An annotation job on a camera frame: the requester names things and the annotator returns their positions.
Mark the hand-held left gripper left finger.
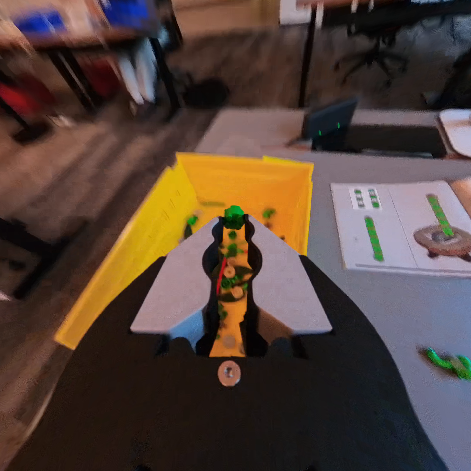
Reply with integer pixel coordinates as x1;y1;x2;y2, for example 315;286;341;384
130;216;225;357

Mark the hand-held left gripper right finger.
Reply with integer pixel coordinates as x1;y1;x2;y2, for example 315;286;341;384
240;215;334;357

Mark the pile of small building pieces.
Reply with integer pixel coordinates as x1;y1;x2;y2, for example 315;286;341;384
182;200;287;354

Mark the green round brick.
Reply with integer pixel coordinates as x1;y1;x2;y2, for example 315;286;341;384
223;205;246;231

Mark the yellow plastic bin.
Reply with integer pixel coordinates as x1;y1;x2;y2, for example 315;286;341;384
54;152;314;358

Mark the grey desk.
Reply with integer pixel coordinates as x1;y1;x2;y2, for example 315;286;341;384
193;108;471;471

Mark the instruction booklet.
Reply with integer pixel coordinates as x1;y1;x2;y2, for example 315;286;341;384
330;180;471;277

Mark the green wavy building piece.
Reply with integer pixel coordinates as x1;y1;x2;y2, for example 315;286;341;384
425;347;471;381

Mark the black box device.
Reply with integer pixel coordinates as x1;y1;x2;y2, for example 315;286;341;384
291;97;359;152

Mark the red plastic bin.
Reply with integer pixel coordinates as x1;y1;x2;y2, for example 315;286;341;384
77;55;124;98
0;81;57;116

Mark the white stand base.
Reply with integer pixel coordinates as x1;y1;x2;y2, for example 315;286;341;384
437;108;471;159

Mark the black office chair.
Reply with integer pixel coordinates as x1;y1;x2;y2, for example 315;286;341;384
331;20;411;89

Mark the long wooden table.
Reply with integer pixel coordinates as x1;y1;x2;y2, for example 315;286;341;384
0;26;184;122

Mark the blue plastic bin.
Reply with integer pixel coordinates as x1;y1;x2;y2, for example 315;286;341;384
97;0;160;32
13;9;68;35

